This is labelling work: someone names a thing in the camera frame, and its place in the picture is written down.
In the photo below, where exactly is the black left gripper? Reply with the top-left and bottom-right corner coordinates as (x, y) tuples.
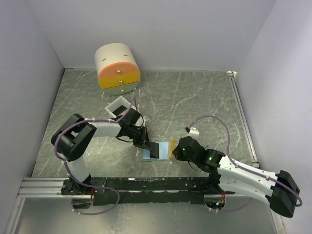
(127, 125), (153, 151)

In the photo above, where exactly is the black credit card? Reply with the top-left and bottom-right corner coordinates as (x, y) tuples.
(149, 142), (159, 159)

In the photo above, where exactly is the orange credit card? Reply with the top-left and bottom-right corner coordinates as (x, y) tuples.
(168, 140), (176, 158)

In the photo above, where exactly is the green card holder book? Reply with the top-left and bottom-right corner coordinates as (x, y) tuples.
(140, 141), (171, 161)

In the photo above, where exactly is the white card tray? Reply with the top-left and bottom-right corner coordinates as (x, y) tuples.
(105, 96), (136, 119)

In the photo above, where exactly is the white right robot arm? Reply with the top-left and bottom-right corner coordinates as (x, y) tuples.
(173, 136), (303, 218)

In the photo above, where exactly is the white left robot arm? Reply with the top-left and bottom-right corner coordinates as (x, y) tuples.
(51, 108), (152, 195)

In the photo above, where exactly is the round mini drawer cabinet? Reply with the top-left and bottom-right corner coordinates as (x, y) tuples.
(95, 43), (140, 95)

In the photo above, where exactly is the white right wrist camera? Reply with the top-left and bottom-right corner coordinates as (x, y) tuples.
(185, 127), (199, 139)

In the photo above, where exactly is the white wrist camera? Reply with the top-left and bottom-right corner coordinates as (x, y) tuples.
(185, 127), (199, 139)
(141, 116), (150, 127)

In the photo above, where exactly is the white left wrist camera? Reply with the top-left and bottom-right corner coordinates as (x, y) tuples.
(141, 116), (150, 127)

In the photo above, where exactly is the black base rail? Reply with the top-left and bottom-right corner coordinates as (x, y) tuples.
(60, 171), (222, 206)

